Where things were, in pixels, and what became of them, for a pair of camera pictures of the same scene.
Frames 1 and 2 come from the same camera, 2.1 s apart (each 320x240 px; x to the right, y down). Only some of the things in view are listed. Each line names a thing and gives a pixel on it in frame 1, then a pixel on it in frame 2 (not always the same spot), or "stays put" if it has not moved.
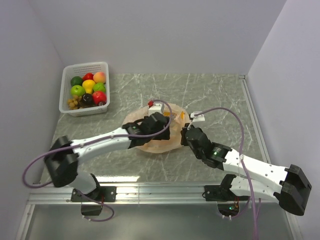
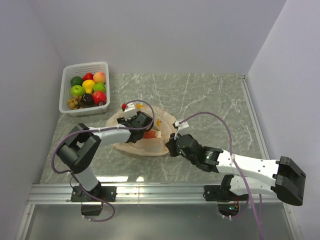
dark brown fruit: (87, 99) stays put
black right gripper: (183, 141) → (171, 144)
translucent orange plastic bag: (179, 124) → (112, 121)
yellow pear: (88, 85) stays put
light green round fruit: (99, 87) stays put
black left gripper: (164, 135) → (122, 119)
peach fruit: (99, 77) stays put
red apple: (98, 96) stays put
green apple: (77, 90) stays put
